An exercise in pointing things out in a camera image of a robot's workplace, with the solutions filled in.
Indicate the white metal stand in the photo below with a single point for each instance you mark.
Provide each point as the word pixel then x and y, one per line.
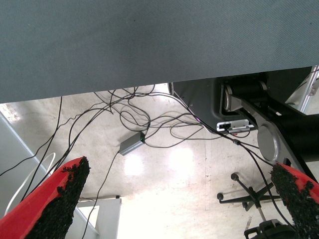
pixel 109 219

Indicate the dark grey table cloth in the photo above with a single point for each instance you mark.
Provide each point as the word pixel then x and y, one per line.
pixel 149 37

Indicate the light grey cabinet panel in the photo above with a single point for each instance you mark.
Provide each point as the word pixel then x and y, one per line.
pixel 12 144

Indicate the grey power adapter box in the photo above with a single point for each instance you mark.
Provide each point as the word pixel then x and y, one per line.
pixel 132 145

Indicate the black star-shaped frame base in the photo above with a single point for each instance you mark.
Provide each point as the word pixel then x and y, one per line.
pixel 251 194

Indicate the black silver robot chassis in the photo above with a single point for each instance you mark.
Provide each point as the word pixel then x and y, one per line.
pixel 199 104

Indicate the small white port module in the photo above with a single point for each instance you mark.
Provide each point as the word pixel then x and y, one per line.
pixel 239 123

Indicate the black plastic equipment housing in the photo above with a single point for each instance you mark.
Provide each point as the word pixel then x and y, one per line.
pixel 269 230

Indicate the aluminium frame profile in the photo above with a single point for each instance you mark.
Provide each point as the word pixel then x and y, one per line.
pixel 307 99

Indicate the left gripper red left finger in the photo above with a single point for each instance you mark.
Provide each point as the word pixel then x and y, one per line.
pixel 37 209

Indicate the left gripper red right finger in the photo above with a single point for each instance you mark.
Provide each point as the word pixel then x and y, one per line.
pixel 301 199

